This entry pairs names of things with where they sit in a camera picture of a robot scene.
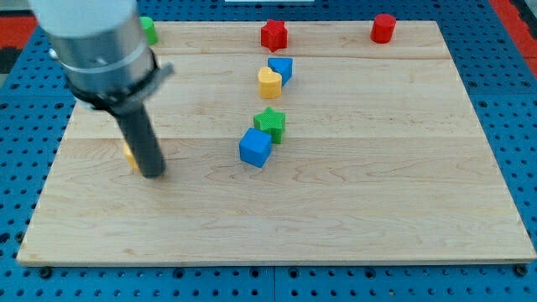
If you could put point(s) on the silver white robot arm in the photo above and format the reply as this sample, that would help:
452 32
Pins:
103 51

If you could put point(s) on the blue cube block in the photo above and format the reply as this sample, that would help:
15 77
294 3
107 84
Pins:
255 147

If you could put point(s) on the green star block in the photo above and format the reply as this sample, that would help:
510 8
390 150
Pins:
271 122

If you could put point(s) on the red star block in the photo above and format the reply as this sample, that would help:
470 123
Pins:
274 35

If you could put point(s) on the yellow heart block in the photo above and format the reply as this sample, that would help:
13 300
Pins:
269 83

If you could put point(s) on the blue triangle block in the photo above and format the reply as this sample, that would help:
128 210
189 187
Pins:
283 66

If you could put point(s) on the light wooden board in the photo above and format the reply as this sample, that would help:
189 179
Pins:
383 161

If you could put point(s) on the yellow block behind tool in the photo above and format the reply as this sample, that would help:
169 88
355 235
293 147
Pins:
129 157

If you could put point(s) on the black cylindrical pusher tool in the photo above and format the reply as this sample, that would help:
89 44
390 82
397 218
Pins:
139 135

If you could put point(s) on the red cylinder block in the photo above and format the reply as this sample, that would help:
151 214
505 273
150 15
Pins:
383 28

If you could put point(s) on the green cylinder block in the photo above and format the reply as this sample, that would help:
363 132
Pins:
148 26

